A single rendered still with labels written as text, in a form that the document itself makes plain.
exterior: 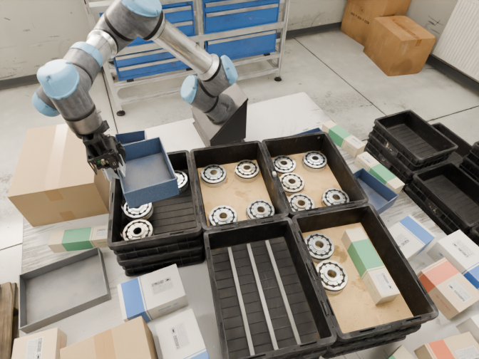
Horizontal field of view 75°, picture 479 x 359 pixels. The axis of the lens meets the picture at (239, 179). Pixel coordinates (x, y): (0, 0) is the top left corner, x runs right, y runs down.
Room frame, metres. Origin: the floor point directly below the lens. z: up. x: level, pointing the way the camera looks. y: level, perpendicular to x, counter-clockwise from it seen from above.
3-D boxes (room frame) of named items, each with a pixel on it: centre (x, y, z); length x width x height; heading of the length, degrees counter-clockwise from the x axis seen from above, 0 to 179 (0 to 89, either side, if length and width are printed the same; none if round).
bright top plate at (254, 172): (0.91, -0.03, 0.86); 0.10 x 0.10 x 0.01
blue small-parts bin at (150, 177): (0.66, 0.29, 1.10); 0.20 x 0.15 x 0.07; 25
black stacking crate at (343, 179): (0.85, -0.28, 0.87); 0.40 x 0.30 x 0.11; 13
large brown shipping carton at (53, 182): (0.93, 0.75, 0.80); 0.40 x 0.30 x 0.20; 15
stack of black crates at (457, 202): (1.14, -1.22, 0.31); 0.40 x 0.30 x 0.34; 24
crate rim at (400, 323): (0.47, -0.37, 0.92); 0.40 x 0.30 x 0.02; 13
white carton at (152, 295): (0.42, 0.28, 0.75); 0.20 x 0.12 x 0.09; 114
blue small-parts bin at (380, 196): (0.90, -0.56, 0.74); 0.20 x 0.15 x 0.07; 35
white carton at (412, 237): (0.64, -0.63, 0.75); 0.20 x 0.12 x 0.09; 124
